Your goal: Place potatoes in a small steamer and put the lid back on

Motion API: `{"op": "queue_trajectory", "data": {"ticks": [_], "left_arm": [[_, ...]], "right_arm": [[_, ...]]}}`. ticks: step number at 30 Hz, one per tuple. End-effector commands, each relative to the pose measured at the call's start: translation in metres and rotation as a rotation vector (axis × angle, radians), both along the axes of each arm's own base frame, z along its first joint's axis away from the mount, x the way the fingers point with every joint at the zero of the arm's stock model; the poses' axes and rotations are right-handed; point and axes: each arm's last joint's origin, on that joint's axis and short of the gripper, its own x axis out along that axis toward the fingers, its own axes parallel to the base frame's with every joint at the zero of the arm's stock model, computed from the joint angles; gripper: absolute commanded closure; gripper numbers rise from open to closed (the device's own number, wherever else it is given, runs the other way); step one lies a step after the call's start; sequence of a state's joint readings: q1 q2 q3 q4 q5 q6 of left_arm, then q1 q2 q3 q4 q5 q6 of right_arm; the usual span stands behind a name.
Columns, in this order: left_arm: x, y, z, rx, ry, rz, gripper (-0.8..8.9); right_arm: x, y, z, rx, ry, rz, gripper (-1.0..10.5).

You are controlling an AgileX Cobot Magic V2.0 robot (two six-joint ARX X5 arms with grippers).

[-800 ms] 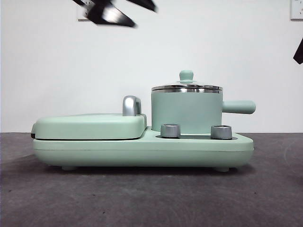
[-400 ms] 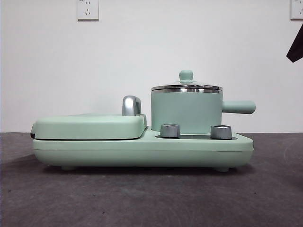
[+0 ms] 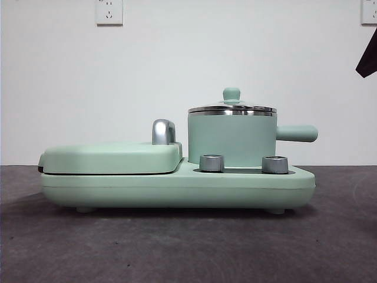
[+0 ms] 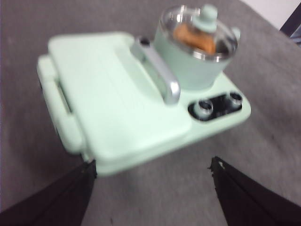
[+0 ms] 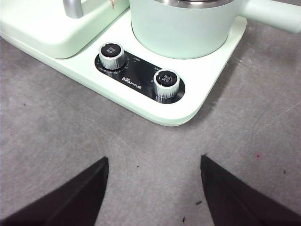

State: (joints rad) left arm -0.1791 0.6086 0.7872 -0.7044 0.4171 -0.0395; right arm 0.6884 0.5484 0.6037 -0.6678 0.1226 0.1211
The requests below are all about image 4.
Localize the silver cover handle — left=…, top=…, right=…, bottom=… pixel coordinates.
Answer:
left=131, top=36, right=181, bottom=105

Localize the silver control knob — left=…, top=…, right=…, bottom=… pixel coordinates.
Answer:
left=228, top=92, right=242, bottom=106
left=196, top=100, right=214, bottom=118

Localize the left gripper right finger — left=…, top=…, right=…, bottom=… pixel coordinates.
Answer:
left=207, top=156, right=301, bottom=226

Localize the mint green griddle cover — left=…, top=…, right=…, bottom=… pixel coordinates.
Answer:
left=48, top=32, right=192, bottom=163

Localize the brown potato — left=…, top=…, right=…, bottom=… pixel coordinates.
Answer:
left=173, top=23, right=217, bottom=54

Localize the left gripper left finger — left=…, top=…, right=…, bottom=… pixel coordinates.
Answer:
left=0, top=159, right=98, bottom=226

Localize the dark metal frame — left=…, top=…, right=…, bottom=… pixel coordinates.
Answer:
left=279, top=11, right=301, bottom=46

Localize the mint green handled pot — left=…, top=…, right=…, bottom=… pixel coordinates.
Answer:
left=154, top=6, right=241, bottom=90

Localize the mint green appliance base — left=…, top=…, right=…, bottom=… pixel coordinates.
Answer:
left=36, top=54, right=252, bottom=177

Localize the glass lid with green knob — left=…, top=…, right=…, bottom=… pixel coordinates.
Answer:
left=159, top=4, right=238, bottom=61

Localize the black control panel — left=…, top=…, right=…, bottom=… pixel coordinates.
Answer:
left=187, top=92, right=243, bottom=122

